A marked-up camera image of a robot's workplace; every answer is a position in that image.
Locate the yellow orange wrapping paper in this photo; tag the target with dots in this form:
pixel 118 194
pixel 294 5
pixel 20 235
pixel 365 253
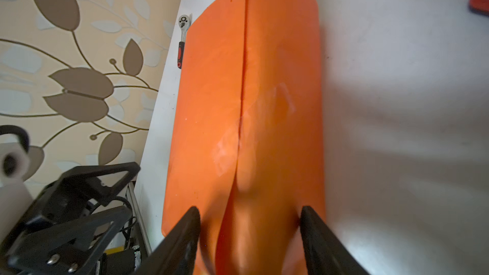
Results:
pixel 247 144

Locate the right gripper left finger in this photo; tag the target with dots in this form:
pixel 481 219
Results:
pixel 177 253

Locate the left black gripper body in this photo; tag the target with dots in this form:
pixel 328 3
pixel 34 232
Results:
pixel 56 204

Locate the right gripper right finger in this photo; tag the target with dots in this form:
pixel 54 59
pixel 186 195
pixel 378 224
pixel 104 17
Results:
pixel 323 251

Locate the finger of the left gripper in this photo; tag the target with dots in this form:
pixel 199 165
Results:
pixel 73 247
pixel 100 183

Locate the small red-handled ratchet wrench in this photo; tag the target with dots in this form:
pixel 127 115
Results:
pixel 184 23

